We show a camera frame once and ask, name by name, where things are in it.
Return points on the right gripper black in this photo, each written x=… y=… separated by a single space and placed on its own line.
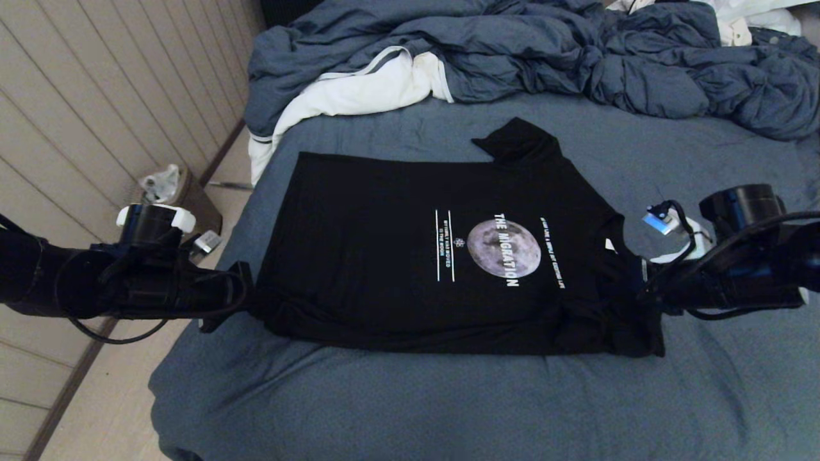
x=724 y=288

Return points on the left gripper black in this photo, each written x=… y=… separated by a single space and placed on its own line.
x=166 y=291

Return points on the black moon print T-shirt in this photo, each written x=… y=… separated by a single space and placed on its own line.
x=384 y=288

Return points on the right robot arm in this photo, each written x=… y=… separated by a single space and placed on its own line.
x=812 y=256

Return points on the brown trash bin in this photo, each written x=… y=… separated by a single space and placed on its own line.
x=206 y=208

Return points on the clear plastic bin liner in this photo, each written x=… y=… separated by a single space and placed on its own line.
x=160 y=184

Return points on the blue bed sheet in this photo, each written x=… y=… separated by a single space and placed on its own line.
x=448 y=410

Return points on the white blanket grey stripe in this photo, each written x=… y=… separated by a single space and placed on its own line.
x=359 y=93

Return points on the black headboard panel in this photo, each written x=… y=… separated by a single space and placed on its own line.
x=282 y=11

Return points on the crumpled blue duvet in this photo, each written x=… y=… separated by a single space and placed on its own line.
x=512 y=51

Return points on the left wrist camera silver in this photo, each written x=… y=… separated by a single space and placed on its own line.
x=208 y=243

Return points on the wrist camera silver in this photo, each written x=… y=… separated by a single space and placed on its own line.
x=208 y=243
x=660 y=221

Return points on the right motor cylinder white bracket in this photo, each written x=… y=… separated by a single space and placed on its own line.
x=743 y=208

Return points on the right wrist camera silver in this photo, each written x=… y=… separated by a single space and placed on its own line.
x=660 y=221

